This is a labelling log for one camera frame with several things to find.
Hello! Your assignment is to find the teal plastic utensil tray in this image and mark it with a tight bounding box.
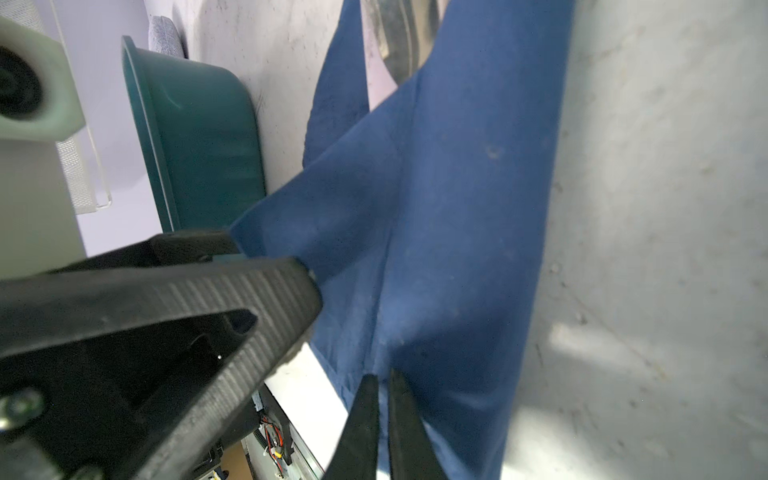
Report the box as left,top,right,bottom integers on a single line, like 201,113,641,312
121,36,266,232

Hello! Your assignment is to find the grey oval stone pad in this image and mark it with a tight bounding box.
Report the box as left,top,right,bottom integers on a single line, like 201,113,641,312
148,16,185,58

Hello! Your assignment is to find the dark blue paper napkin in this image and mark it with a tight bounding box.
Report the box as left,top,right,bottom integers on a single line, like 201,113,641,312
231,1,574,479

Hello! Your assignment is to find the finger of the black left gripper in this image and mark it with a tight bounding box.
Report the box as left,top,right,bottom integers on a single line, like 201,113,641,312
1,258,322,479
54,230,241,273

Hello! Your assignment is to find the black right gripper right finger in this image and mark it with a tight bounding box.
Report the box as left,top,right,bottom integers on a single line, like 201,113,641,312
388,369,447,480

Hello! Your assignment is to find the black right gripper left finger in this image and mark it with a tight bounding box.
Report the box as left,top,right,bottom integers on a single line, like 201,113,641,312
322,374,380,480

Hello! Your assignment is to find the white mesh two-tier shelf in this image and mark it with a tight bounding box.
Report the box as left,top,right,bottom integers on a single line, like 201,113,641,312
1,1,112,215

